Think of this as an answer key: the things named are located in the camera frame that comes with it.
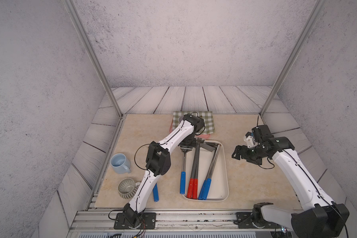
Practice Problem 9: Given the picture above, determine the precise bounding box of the grey hoe red handle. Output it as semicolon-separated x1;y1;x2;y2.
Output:
192;142;215;199
187;159;195;199

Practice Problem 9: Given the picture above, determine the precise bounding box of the steel hoe blue handle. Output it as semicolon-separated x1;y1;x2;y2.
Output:
179;148;187;195
200;142;222;200
152;183;159;202
198;142;221;200

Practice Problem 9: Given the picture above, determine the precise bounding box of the cream storage box tray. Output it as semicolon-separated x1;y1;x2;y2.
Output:
182;140;229;202

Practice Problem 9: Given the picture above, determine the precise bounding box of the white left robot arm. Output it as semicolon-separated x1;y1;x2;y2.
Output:
123;114;205;227

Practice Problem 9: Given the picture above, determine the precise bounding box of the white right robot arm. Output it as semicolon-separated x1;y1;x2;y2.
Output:
232;137;350;238

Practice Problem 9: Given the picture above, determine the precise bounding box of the pink tray under cloth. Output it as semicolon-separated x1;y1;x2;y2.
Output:
169;120;211;139

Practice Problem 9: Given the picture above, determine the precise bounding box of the green checkered cloth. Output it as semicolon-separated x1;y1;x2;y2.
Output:
170;111;215;134

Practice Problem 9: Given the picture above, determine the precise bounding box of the blue round cup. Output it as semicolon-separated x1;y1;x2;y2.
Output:
110;153;131;174

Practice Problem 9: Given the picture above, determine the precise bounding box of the grey ribbed ceramic cup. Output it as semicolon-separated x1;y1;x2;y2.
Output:
118;178;141;199

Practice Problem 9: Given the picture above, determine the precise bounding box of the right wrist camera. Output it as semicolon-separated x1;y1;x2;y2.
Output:
244;125;274;148

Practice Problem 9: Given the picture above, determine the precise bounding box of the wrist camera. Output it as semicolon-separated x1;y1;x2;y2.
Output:
192;116;205;135
244;125;274;148

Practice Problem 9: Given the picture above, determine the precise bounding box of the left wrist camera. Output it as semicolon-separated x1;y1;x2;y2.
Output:
192;116;205;135

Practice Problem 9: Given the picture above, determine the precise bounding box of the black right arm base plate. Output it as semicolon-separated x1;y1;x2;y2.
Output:
233;212;281;229

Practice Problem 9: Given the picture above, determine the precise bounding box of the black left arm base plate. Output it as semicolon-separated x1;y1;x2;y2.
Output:
114;212;156;230

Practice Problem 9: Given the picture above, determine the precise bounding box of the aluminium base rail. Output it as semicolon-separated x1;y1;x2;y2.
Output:
67;209;296;238

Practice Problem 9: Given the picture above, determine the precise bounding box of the aluminium corner post right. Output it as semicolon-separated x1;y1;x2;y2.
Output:
259;0;327;117

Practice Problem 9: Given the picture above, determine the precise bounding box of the aluminium corner post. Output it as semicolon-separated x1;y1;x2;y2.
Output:
62;0;123;118
259;0;327;117

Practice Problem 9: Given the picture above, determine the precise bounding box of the aluminium corner post left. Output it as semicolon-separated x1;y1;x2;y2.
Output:
62;0;123;118

